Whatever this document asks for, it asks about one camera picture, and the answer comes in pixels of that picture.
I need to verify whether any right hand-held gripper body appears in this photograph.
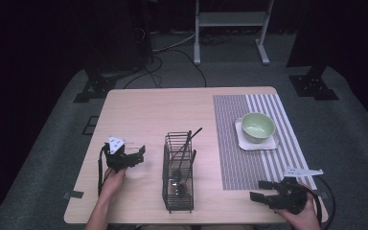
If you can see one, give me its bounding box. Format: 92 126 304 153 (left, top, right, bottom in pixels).
269 167 325 215

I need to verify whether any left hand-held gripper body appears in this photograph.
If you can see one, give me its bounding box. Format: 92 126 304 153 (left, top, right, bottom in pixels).
102 136 132 173

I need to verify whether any black wire cutlery basket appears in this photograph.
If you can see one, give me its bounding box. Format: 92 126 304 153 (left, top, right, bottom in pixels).
161 130 196 215

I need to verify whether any light green bowl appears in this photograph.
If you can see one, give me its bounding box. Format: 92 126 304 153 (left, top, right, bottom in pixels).
241 111 277 145

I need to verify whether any person's left hand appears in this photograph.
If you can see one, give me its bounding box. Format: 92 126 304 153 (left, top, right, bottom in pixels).
100 168 128 200

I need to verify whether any person's right hand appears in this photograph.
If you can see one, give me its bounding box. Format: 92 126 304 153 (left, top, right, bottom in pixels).
275 192 322 230

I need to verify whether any grey tape strip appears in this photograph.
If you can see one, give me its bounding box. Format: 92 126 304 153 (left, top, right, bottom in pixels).
61 190 85 200
310 190 330 199

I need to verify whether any white square plate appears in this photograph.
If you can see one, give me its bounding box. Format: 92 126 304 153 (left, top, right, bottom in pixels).
234 117 281 152

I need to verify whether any grey striped placemat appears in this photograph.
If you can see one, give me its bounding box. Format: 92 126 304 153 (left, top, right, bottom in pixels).
212 93 318 192

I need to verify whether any thin black utensil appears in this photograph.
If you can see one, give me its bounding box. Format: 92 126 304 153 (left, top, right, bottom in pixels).
169 126 203 161

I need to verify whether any black stand base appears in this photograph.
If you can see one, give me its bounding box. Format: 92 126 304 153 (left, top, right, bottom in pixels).
73 60 118 104
287 65 340 102

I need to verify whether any white metal stand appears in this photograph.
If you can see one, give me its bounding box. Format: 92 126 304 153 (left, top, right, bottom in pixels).
193 0 275 66

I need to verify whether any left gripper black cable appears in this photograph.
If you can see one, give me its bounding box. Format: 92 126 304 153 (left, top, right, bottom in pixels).
97 147 114 196

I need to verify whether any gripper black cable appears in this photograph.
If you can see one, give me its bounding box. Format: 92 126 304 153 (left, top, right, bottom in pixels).
303 175 336 230
97 147 114 196

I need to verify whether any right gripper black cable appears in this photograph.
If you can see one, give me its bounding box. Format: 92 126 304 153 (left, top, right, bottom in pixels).
303 175 336 230

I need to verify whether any black floor cable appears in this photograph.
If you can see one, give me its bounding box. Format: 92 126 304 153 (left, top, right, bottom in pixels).
123 47 208 89

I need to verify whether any grey floor cable bundle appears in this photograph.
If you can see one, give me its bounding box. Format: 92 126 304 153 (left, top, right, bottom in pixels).
152 31 196 54

